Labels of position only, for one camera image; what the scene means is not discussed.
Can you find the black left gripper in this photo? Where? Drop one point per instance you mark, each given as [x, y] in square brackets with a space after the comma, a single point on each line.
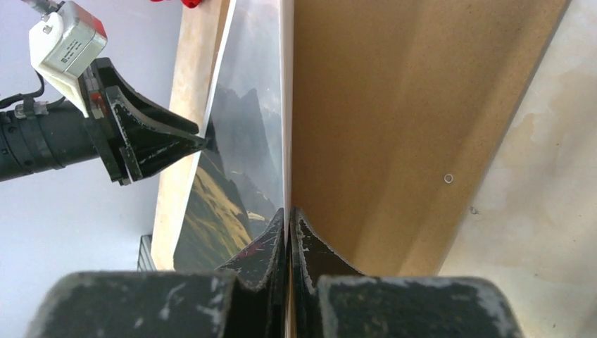
[134, 137]

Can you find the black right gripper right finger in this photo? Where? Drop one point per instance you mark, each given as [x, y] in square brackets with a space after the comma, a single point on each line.
[333, 299]

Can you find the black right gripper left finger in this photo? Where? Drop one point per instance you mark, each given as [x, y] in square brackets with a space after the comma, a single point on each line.
[241, 298]

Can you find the mountain landscape photo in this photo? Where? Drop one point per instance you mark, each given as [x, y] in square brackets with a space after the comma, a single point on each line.
[238, 186]

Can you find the brown cardboard backing board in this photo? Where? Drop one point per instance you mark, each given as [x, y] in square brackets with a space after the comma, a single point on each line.
[397, 109]

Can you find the red crumpled cloth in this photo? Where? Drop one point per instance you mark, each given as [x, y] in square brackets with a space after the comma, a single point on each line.
[186, 3]

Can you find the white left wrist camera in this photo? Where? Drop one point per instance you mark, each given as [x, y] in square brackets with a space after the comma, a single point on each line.
[62, 46]

